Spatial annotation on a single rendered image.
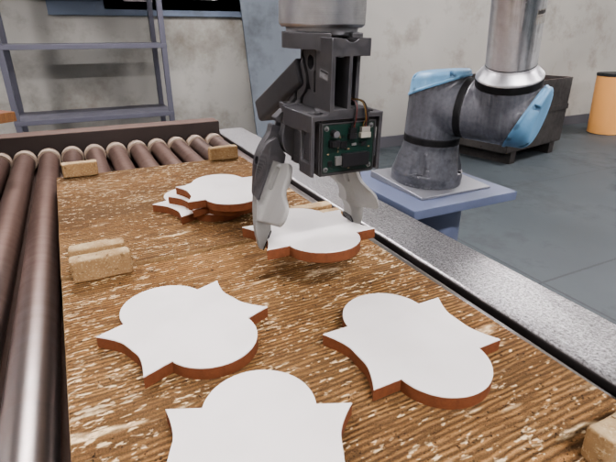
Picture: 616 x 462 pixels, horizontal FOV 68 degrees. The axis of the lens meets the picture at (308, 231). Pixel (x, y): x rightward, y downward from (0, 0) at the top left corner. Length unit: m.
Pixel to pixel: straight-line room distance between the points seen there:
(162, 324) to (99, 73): 3.81
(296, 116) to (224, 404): 0.24
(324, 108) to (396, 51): 4.78
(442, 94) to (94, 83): 3.49
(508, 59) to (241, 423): 0.73
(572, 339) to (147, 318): 0.39
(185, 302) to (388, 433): 0.22
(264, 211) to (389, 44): 4.70
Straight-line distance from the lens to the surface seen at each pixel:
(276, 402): 0.33
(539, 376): 0.41
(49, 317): 0.54
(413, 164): 0.99
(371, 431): 0.33
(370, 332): 0.40
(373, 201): 0.47
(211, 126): 1.34
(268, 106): 0.50
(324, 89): 0.40
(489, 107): 0.91
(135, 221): 0.68
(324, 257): 0.44
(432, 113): 0.96
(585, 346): 0.50
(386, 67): 5.11
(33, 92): 4.18
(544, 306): 0.54
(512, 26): 0.87
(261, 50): 4.20
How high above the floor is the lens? 1.18
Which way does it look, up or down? 23 degrees down
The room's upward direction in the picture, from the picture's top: straight up
